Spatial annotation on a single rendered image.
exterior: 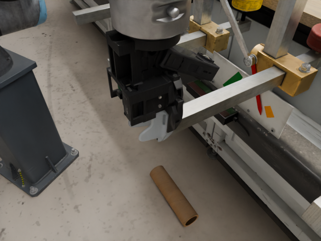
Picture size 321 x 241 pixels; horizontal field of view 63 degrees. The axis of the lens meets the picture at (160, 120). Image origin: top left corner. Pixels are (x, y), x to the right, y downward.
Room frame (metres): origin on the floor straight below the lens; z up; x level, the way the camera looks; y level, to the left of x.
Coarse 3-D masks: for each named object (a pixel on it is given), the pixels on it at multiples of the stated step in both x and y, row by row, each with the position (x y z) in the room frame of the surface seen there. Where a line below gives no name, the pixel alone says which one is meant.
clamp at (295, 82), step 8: (256, 48) 0.52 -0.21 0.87; (264, 56) 0.49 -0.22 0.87; (280, 56) 0.48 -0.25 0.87; (288, 56) 0.48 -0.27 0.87; (256, 64) 0.50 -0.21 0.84; (264, 64) 0.48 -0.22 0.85; (272, 64) 0.47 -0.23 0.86; (280, 64) 0.45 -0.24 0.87; (288, 64) 0.45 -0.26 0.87; (296, 64) 0.45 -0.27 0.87; (288, 72) 0.43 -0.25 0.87; (296, 72) 0.43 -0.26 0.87; (312, 72) 0.43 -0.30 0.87; (288, 80) 0.43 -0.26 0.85; (296, 80) 0.42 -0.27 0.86; (304, 80) 0.41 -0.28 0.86; (312, 80) 0.43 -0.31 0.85; (280, 88) 0.44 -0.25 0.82; (288, 88) 0.42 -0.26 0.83; (296, 88) 0.41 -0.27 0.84; (304, 88) 0.42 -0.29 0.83
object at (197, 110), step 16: (320, 64) 0.50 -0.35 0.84; (240, 80) 0.41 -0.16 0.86; (256, 80) 0.41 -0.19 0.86; (272, 80) 0.42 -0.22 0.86; (208, 96) 0.37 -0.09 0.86; (224, 96) 0.37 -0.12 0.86; (240, 96) 0.38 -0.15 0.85; (192, 112) 0.32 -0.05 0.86; (208, 112) 0.34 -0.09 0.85; (176, 128) 0.30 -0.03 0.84
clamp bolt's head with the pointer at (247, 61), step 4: (256, 56) 0.50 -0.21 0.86; (248, 60) 0.50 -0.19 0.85; (256, 60) 0.50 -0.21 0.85; (248, 64) 0.50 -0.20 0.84; (252, 68) 0.50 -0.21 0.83; (252, 72) 0.50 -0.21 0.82; (256, 96) 0.47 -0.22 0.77; (260, 100) 0.46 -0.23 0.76; (260, 104) 0.46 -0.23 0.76; (260, 108) 0.45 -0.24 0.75; (260, 112) 0.45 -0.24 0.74
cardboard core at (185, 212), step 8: (160, 168) 0.74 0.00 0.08; (152, 176) 0.71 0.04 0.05; (160, 176) 0.69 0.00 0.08; (168, 176) 0.70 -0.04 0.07; (160, 184) 0.66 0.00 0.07; (168, 184) 0.65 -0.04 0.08; (168, 192) 0.61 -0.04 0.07; (176, 192) 0.61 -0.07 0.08; (168, 200) 0.58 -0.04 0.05; (176, 200) 0.57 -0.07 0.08; (184, 200) 0.57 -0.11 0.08; (176, 208) 0.54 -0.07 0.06; (184, 208) 0.53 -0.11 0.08; (192, 208) 0.53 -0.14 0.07; (184, 216) 0.50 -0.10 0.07; (192, 216) 0.50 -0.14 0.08; (184, 224) 0.47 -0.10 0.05
